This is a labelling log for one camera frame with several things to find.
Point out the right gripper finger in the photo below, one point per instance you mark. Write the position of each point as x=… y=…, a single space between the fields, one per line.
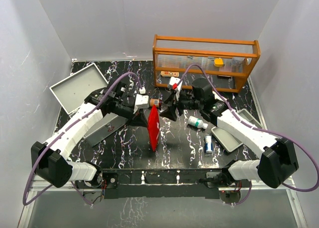
x=169 y=113
x=171 y=99

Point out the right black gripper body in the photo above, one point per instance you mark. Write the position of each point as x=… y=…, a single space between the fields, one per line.
x=189 y=103

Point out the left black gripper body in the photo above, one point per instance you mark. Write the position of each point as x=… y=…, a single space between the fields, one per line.
x=124 y=110

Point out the red first aid pouch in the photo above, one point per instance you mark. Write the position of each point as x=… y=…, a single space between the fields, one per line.
x=154 y=128

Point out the amber medicine bottle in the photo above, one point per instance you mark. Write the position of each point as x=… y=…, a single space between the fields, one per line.
x=155 y=102

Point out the white green-label bottle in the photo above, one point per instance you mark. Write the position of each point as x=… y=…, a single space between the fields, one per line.
x=197 y=123

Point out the blue white can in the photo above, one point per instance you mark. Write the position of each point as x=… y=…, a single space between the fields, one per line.
x=208 y=144

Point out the grey case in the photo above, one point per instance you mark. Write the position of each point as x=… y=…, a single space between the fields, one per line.
x=71 y=92

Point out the grey divided tray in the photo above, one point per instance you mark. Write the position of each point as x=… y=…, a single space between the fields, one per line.
x=227 y=141

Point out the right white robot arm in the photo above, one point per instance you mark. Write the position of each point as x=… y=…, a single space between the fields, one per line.
x=277 y=158

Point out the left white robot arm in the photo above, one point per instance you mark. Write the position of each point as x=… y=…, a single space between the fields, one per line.
x=50 y=159

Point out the wooden toy block strip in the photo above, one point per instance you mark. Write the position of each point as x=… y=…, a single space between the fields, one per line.
x=169 y=74

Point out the yellow block on shelf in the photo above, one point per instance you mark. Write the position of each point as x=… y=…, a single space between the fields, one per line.
x=218 y=62

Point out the wooden display shelf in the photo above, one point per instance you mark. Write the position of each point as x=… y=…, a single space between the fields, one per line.
x=193 y=55

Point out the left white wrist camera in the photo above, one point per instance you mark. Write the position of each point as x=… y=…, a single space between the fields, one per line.
x=142 y=100

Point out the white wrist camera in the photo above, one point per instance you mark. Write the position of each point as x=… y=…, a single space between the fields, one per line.
x=175 y=84
x=142 y=100

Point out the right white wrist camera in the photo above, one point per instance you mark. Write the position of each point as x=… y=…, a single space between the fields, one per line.
x=175 y=84

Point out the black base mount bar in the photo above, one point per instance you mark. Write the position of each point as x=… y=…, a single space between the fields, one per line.
x=208 y=183

